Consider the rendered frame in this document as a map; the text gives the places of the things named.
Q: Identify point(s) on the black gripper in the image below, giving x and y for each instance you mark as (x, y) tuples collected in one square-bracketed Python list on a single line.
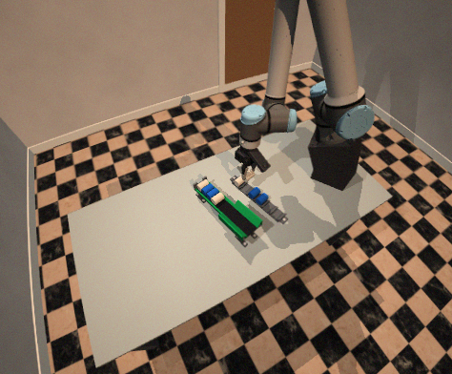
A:
[(242, 156)]

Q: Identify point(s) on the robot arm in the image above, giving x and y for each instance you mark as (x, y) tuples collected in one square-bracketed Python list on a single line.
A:
[(344, 100)]

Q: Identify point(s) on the blue plastic bar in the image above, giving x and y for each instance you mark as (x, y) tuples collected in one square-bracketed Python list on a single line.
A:
[(261, 199), (212, 193), (254, 192), (207, 189)]

